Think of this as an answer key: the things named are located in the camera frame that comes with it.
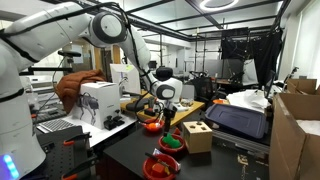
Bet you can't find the brown jacket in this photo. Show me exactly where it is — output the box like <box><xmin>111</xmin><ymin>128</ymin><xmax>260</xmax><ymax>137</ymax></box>
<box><xmin>55</xmin><ymin>69</ymin><xmax>106</xmax><ymax>113</ymax></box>

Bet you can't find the red bowl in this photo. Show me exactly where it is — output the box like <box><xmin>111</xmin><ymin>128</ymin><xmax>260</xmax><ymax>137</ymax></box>
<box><xmin>143</xmin><ymin>119</ymin><xmax>164</xmax><ymax>132</ymax></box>
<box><xmin>158</xmin><ymin>134</ymin><xmax>185</xmax><ymax>154</ymax></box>
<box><xmin>142</xmin><ymin>153</ymin><xmax>180</xmax><ymax>180</ymax></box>

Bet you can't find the white computer monitor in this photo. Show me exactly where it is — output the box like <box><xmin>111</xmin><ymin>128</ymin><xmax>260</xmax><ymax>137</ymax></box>
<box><xmin>110</xmin><ymin>64</ymin><xmax>141</xmax><ymax>94</ymax></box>

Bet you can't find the keyboard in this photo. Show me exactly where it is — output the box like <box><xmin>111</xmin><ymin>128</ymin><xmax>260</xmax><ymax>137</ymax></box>
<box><xmin>37</xmin><ymin>119</ymin><xmax>74</xmax><ymax>133</ymax></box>

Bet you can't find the orange ball in bowl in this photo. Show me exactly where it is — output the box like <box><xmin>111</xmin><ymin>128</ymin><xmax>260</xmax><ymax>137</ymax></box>
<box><xmin>148</xmin><ymin>123</ymin><xmax>158</xmax><ymax>129</ymax></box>

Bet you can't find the middle red bowl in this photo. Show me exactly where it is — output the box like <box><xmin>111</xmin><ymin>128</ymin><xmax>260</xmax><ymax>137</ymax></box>
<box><xmin>158</xmin><ymin>134</ymin><xmax>185</xmax><ymax>154</ymax></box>

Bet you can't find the black office chair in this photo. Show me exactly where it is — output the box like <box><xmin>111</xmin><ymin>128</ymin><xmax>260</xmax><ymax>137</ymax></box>
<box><xmin>156</xmin><ymin>67</ymin><xmax>173</xmax><ymax>81</ymax></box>

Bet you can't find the black marker in bowl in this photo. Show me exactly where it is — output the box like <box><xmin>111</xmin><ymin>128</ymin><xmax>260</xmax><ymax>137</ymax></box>
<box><xmin>145</xmin><ymin>152</ymin><xmax>178</xmax><ymax>174</ymax></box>

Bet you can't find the white paper pile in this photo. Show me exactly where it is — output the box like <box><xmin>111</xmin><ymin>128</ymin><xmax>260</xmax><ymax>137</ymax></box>
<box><xmin>227</xmin><ymin>89</ymin><xmax>270</xmax><ymax>113</ymax></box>

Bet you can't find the green toy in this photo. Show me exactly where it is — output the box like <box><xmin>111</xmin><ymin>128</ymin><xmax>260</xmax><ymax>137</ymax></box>
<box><xmin>162</xmin><ymin>133</ymin><xmax>181</xmax><ymax>149</ymax></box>

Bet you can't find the wooden shape sorter box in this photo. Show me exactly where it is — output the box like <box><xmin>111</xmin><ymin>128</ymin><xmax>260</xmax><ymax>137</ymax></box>
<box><xmin>183</xmin><ymin>121</ymin><xmax>213</xmax><ymax>154</ymax></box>

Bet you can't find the blue plastic bin lid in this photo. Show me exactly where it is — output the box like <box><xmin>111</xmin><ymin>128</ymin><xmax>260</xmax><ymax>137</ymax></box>
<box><xmin>205</xmin><ymin>104</ymin><xmax>268</xmax><ymax>139</ymax></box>

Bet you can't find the large cardboard box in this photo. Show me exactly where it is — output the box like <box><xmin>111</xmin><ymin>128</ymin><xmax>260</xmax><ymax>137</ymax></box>
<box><xmin>269</xmin><ymin>93</ymin><xmax>320</xmax><ymax>180</ymax></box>

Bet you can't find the black clamp with orange tip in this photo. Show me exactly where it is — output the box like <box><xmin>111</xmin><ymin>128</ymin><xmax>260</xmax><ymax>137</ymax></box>
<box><xmin>63</xmin><ymin>132</ymin><xmax>92</xmax><ymax>146</ymax></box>

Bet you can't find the black game controller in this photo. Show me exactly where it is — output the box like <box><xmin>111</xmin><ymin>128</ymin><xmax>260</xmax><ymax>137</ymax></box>
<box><xmin>104</xmin><ymin>116</ymin><xmax>124</xmax><ymax>130</ymax></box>

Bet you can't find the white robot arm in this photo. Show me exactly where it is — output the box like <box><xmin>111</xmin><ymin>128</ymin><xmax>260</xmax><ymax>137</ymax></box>
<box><xmin>0</xmin><ymin>2</ymin><xmax>182</xmax><ymax>180</ymax></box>

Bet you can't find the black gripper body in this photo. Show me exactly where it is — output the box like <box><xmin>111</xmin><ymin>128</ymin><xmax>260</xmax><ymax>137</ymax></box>
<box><xmin>163</xmin><ymin>104</ymin><xmax>177</xmax><ymax>127</ymax></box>

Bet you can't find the red block in bowl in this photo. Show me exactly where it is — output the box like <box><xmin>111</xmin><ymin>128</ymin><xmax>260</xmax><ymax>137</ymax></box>
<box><xmin>152</xmin><ymin>163</ymin><xmax>165</xmax><ymax>174</ymax></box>

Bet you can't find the front red bowl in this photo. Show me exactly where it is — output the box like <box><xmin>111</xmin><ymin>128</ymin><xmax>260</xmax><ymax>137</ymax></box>
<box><xmin>142</xmin><ymin>153</ymin><xmax>180</xmax><ymax>180</ymax></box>

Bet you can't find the black pouch on table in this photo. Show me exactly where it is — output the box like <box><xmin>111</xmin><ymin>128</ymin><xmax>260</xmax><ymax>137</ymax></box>
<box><xmin>126</xmin><ymin>98</ymin><xmax>152</xmax><ymax>112</ymax></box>

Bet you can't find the lower black orange clamp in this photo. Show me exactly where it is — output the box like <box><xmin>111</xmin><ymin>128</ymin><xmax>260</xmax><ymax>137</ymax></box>
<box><xmin>61</xmin><ymin>156</ymin><xmax>98</xmax><ymax>180</ymax></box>

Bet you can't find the black curtain backdrop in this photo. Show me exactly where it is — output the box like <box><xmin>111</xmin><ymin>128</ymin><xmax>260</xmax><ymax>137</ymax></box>
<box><xmin>221</xmin><ymin>28</ymin><xmax>283</xmax><ymax>86</ymax></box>

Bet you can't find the far red bowl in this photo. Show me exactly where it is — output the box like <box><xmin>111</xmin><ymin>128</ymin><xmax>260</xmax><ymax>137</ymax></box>
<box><xmin>143</xmin><ymin>119</ymin><xmax>164</xmax><ymax>132</ymax></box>

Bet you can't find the white robot dog box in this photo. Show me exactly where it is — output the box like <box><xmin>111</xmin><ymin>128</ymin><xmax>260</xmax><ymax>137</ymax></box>
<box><xmin>71</xmin><ymin>82</ymin><xmax>120</xmax><ymax>129</ymax></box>

